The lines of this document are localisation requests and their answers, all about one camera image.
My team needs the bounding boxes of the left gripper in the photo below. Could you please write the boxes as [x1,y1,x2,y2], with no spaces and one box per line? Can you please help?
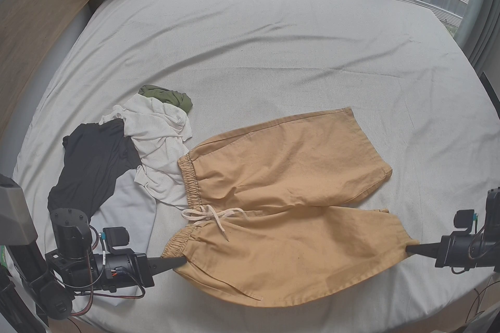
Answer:
[99,252,155,290]

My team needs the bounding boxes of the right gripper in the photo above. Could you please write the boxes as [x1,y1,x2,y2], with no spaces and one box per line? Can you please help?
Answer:
[435,233,480,270]

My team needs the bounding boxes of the tan shorts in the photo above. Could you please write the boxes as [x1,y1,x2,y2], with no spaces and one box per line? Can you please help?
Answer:
[161,107,413,308]

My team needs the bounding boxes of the bed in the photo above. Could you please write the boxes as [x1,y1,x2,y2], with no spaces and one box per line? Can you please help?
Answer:
[0,0,497,333]

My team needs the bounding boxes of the pale grey garment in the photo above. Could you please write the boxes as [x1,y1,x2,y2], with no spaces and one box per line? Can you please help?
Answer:
[74,164,158,306]

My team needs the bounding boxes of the black garment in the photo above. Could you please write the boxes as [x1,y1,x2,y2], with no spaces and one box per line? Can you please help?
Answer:
[48,119,141,227]

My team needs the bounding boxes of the cream white garment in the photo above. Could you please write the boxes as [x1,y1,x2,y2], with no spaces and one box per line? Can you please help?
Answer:
[98,94,194,209]

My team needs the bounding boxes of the olive green garment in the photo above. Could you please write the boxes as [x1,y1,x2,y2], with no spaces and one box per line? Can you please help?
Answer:
[139,85,193,114]

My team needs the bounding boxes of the grey-green curtain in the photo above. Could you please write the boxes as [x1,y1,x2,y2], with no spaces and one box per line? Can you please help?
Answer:
[453,0,500,71]

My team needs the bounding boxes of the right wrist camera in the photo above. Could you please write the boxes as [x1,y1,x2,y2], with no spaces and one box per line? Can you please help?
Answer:
[453,210,479,235]

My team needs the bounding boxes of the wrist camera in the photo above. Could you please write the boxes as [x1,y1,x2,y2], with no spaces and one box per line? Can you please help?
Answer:
[453,210,479,235]
[100,227,130,255]

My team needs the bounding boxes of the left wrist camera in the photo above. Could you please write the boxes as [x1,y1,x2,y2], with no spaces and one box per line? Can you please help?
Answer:
[100,227,130,255]

